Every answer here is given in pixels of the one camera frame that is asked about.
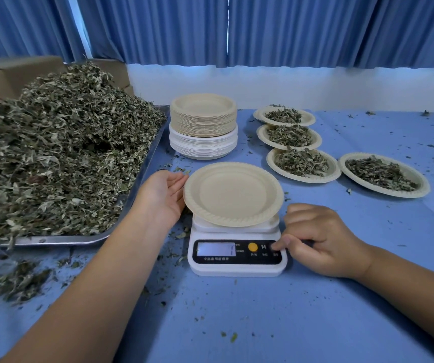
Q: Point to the blue tablecloth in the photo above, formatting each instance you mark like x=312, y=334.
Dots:
x=315, y=309

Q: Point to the blue pleated curtain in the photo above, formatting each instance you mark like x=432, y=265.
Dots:
x=16, y=26
x=345, y=30
x=156, y=28

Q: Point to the person's left fingers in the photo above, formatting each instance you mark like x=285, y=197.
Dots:
x=178, y=179

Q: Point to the stack of white paper plates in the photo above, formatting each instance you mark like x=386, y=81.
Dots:
x=201, y=145

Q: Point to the portion of dried herbs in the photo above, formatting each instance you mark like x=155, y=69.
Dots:
x=302, y=162
x=381, y=173
x=289, y=136
x=284, y=115

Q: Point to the large metal tray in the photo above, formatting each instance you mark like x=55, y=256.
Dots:
x=54, y=241

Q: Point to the beige paper plate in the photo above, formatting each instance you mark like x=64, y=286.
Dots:
x=234, y=194

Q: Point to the stack of beige paper plates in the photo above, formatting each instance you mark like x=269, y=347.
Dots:
x=203, y=117

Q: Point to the person's right forearm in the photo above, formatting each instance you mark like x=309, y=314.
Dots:
x=413, y=291

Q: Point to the person's left hand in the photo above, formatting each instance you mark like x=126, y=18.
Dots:
x=156, y=200

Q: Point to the person's right hand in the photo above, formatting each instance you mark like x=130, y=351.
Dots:
x=326, y=245

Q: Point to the small brown cardboard box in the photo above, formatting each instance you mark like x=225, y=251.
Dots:
x=129, y=89

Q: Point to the paper plate holding herbs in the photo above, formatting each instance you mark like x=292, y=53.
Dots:
x=315, y=139
x=421, y=183
x=334, y=170
x=307, y=117

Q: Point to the person's left forearm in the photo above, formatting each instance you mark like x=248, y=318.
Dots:
x=99, y=283

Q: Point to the spilled dried herb crumbs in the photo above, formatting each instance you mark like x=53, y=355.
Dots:
x=18, y=281

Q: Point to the large brown cardboard box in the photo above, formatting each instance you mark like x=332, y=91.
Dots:
x=9, y=75

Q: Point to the big heap of dried herbs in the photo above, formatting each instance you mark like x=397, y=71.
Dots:
x=58, y=147

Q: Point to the white digital kitchen scale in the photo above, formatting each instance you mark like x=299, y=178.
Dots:
x=235, y=269

